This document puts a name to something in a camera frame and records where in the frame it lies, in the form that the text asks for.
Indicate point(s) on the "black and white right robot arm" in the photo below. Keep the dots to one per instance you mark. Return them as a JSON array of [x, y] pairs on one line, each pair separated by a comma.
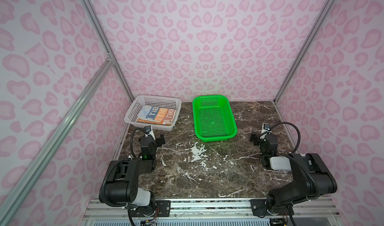
[[311, 176]]

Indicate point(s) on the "green plastic basket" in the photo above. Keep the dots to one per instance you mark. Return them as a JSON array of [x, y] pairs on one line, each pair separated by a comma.
[[213, 118]]

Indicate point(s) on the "pale blue patterned towel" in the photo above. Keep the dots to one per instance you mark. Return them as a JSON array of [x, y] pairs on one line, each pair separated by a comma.
[[156, 115]]

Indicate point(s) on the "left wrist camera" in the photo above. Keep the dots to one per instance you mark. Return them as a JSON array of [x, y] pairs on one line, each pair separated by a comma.
[[149, 131]]

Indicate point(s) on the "aluminium diagonal frame bar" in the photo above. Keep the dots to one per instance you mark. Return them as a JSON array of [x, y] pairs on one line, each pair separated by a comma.
[[20, 191]]

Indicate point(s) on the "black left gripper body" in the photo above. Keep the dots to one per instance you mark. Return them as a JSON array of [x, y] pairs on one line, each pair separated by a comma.
[[156, 143]]

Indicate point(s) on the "aluminium frame corner post left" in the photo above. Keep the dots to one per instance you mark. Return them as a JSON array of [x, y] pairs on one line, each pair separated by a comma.
[[91, 13]]

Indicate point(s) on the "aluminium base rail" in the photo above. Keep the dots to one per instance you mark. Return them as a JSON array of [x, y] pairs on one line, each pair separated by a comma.
[[247, 212]]

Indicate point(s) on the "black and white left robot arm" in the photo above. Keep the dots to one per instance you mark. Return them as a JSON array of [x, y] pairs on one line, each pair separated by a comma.
[[120, 186]]

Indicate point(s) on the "white plastic basket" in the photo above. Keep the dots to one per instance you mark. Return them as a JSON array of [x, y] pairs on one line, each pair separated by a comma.
[[163, 102]]

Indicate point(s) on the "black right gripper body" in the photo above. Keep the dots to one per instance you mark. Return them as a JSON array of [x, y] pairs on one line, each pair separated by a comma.
[[258, 142]]

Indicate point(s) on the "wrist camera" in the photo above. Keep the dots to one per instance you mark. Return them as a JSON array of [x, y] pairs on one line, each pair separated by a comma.
[[149, 131], [266, 127]]

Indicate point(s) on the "aluminium frame corner post right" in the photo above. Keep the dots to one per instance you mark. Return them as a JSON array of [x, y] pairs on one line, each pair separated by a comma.
[[321, 18]]

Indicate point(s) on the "aluminium frame corner post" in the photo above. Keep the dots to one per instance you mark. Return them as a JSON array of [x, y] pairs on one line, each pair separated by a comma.
[[321, 18], [91, 13]]

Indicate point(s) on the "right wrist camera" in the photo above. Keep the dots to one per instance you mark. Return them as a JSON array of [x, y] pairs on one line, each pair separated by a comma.
[[266, 127]]

